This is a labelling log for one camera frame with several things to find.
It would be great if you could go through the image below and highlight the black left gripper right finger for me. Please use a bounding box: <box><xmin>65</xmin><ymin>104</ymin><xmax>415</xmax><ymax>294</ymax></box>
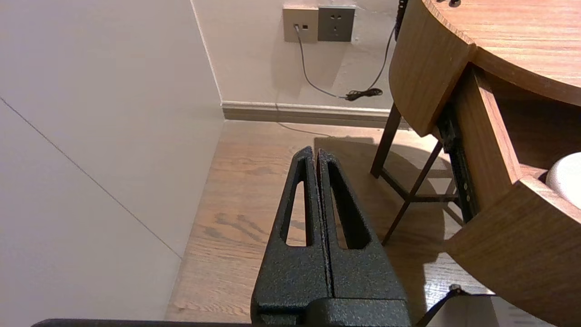
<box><xmin>318</xmin><ymin>151</ymin><xmax>412</xmax><ymax>301</ymax></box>

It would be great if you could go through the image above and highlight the curved wooden nightstand drawer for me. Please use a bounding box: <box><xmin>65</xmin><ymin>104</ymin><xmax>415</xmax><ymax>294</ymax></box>
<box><xmin>445</xmin><ymin>64</ymin><xmax>581</xmax><ymax>327</ymax></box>

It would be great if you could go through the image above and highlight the black metal drawer slide rail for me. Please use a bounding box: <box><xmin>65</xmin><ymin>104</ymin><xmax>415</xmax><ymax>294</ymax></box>
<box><xmin>436</xmin><ymin>104</ymin><xmax>480</xmax><ymax>223</ymax></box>

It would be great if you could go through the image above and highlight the wall baseboard strip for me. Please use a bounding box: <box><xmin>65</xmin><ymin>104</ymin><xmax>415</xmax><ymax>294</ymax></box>
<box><xmin>222</xmin><ymin>102</ymin><xmax>411</xmax><ymax>130</ymax></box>

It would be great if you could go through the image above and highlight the beige wall jack plate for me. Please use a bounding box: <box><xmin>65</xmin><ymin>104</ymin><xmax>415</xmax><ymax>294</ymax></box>
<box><xmin>282</xmin><ymin>6</ymin><xmax>319</xmax><ymax>44</ymax></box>

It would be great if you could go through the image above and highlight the grey wall power socket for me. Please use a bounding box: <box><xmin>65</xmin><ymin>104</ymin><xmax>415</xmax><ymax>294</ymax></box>
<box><xmin>318</xmin><ymin>5</ymin><xmax>356</xmax><ymax>43</ymax></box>

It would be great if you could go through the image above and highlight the black cable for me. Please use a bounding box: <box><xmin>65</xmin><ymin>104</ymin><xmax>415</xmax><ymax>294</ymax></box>
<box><xmin>294</xmin><ymin>25</ymin><xmax>396</xmax><ymax>103</ymax></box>

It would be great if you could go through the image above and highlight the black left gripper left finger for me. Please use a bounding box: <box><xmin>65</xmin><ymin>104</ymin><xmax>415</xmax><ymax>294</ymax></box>
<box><xmin>251</xmin><ymin>146</ymin><xmax>334</xmax><ymax>319</ymax></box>

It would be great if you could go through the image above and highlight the white round dome device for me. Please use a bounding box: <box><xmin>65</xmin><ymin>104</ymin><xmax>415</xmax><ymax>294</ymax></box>
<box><xmin>545</xmin><ymin>152</ymin><xmax>581</xmax><ymax>212</ymax></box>

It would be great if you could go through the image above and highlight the round wooden nightstand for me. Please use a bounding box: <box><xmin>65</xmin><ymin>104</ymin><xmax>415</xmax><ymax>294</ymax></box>
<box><xmin>388</xmin><ymin>0</ymin><xmax>581</xmax><ymax>137</ymax></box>

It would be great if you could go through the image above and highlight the black coiled telephone cord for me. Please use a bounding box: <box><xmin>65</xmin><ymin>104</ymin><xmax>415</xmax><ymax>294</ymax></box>
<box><xmin>395</xmin><ymin>0</ymin><xmax>406</xmax><ymax>41</ymax></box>

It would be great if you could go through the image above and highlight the white robot chassis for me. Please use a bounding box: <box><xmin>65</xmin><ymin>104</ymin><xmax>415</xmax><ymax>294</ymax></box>
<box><xmin>418</xmin><ymin>285</ymin><xmax>554</xmax><ymax>327</ymax></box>

